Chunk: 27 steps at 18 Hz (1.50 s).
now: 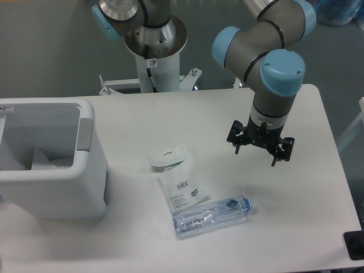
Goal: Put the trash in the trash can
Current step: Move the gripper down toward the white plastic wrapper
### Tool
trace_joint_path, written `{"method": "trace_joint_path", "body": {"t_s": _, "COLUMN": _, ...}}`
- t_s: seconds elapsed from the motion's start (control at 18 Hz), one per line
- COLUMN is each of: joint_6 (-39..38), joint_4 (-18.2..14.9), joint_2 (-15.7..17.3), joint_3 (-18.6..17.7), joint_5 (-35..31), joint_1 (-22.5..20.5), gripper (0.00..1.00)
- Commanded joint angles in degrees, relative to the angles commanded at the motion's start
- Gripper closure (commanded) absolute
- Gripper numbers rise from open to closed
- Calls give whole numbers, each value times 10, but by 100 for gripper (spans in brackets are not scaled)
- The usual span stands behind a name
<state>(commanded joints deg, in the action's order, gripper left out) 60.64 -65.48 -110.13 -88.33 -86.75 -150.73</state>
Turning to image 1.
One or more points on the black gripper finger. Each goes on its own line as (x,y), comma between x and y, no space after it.
(281,150)
(237,136)

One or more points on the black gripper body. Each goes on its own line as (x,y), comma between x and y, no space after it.
(264,132)

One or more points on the white plastic packaging bag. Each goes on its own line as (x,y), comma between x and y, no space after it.
(179,177)

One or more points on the clear plastic water bottle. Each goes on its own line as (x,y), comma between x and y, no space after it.
(210,216)

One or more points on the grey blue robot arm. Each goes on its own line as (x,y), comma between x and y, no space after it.
(259,57)

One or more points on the white trash can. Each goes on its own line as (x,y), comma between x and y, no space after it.
(52,161)

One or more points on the black device at table edge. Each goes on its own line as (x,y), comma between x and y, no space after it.
(354,244)

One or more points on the blue plastic bag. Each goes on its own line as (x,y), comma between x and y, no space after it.
(336,13)

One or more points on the white frame at right edge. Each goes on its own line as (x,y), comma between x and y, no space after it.
(352,130)

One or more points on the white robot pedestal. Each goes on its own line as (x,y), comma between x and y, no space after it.
(157,50)

